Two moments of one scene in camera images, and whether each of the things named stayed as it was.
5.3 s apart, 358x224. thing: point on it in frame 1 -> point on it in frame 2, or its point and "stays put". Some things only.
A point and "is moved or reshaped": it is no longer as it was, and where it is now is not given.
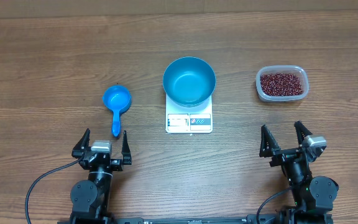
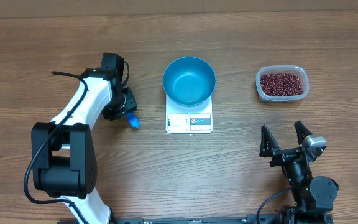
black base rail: x=255 y=219 stays put
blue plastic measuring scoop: x=118 y=99 is moved or reshaped
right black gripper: x=281 y=155 stays put
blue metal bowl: x=189 y=81 stays put
